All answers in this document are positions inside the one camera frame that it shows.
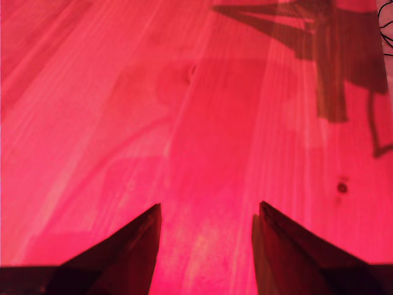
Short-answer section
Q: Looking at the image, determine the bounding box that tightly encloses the thin black cable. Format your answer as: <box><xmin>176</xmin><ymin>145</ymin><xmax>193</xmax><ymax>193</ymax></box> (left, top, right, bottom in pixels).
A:
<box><xmin>377</xmin><ymin>0</ymin><xmax>393</xmax><ymax>58</ymax></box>

